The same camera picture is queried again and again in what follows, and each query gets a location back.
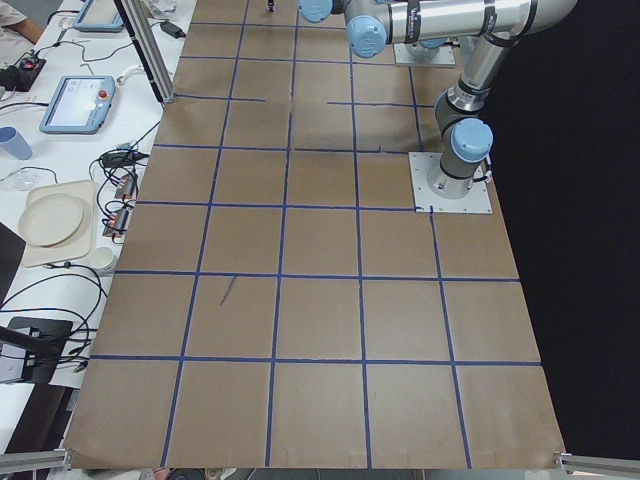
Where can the blue plastic cup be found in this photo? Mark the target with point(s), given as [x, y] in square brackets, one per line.
[13, 143]

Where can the brown paper table cover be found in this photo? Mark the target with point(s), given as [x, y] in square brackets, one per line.
[280, 302]

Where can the black power adapter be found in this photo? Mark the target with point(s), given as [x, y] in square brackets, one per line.
[172, 30]

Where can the beige round plate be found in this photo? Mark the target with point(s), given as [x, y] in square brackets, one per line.
[51, 219]

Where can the blue teach pendant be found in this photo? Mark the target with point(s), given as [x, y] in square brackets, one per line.
[98, 16]
[79, 105]

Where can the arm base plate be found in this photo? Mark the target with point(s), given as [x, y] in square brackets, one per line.
[436, 192]
[409, 55]

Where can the aluminium frame post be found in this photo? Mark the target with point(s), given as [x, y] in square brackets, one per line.
[141, 35]

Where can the white paper cup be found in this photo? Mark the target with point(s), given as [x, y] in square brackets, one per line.
[103, 260]

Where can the near blue teach pendant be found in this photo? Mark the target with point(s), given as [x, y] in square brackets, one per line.
[79, 105]

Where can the far blue teach pendant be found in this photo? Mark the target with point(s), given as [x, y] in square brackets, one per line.
[98, 16]

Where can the beige tray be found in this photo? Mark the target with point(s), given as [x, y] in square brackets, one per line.
[81, 242]

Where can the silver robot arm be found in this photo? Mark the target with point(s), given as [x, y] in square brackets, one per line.
[419, 31]
[437, 43]

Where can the black stand base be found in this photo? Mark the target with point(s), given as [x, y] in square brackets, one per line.
[31, 349]

